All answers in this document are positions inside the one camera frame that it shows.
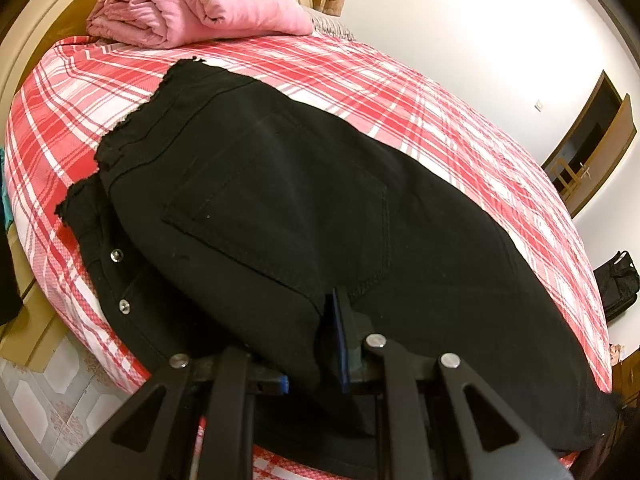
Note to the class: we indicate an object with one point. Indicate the black pants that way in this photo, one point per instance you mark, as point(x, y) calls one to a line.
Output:
point(300, 210)

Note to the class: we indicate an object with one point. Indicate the cream wooden headboard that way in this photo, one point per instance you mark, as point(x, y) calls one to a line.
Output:
point(45, 20)

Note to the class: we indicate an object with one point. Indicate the grey pillow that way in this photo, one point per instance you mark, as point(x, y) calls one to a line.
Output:
point(330, 27)

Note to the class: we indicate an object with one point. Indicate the black bag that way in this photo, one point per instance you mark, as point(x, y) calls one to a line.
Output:
point(620, 285)

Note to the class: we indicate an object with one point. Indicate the colourful cloth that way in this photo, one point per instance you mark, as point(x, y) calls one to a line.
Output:
point(3, 195)

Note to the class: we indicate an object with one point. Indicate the wooden bed side rail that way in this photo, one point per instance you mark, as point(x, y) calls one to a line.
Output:
point(40, 330)

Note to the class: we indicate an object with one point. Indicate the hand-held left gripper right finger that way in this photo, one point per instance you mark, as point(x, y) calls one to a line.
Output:
point(343, 345)

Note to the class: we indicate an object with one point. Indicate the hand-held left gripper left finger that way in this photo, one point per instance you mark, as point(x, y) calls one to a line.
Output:
point(281, 385)

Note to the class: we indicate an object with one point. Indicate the wooden door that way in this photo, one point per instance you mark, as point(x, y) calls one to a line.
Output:
point(610, 160)

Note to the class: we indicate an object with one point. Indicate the wooden chair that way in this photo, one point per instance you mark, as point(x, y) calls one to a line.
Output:
point(565, 177)

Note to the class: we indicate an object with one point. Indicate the bed with red plaid sheet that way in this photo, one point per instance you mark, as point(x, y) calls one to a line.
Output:
point(450, 125)

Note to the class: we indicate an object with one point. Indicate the pink folded quilt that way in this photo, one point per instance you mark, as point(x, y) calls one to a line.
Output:
point(200, 5)

